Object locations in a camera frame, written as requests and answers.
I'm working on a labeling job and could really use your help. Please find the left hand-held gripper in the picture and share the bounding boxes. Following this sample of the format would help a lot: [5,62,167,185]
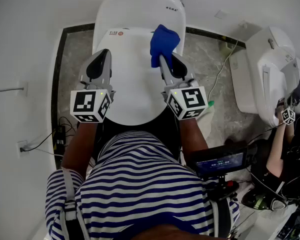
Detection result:
[69,48,117,124]

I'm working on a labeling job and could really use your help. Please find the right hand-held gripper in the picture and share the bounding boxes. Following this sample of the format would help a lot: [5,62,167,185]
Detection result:
[158,53,208,121]

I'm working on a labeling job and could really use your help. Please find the blue cloth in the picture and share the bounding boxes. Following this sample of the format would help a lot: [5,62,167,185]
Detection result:
[149,23,181,69]

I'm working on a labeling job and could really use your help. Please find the white toilet lid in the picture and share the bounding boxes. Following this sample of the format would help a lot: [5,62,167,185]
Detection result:
[96,26,185,127]

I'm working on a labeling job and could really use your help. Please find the person's left forearm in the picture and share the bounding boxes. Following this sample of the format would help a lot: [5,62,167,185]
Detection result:
[61,120,100,180]

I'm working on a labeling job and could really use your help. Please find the person's right forearm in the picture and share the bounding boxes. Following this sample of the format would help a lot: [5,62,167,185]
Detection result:
[178,116,210,160]

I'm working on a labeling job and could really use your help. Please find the white toilet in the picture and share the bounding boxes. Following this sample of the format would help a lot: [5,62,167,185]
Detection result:
[228,25,300,129]

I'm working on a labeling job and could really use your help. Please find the person's black trousers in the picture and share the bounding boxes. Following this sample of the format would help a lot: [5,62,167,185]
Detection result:
[92,108,186,160]

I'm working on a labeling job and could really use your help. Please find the green capped spray bottle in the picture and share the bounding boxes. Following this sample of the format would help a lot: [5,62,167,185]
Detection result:
[197,100,216,145]

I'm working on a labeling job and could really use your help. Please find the black power adapter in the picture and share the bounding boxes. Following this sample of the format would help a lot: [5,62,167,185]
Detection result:
[53,125,67,146]

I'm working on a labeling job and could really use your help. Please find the black monitor screen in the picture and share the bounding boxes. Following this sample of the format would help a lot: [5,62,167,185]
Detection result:
[189,145,250,179]

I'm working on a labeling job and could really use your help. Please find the blue white striped shirt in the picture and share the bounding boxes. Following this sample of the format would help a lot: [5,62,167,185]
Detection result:
[44,130,241,240]

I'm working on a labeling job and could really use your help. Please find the person's face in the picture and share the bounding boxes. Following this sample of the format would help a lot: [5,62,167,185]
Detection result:
[137,223,228,240]

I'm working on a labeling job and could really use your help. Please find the white cable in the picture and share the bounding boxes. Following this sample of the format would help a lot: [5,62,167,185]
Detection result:
[207,37,241,102]

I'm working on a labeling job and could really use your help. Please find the white wall socket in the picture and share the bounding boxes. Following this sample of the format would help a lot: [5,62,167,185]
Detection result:
[18,81,29,97]
[16,140,30,158]

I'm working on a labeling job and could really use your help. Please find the black power cable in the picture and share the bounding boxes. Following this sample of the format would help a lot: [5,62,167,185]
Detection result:
[19,116,76,152]

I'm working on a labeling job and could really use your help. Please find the thin grey wall cable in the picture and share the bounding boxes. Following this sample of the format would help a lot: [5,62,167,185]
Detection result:
[0,87,25,95]

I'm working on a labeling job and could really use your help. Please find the grey harness strap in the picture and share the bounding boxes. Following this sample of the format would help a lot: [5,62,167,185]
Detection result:
[61,168,91,240]
[209,198,235,237]

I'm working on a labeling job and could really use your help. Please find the black mount with red button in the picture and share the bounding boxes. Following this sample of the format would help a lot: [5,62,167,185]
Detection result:
[204,175,241,202]

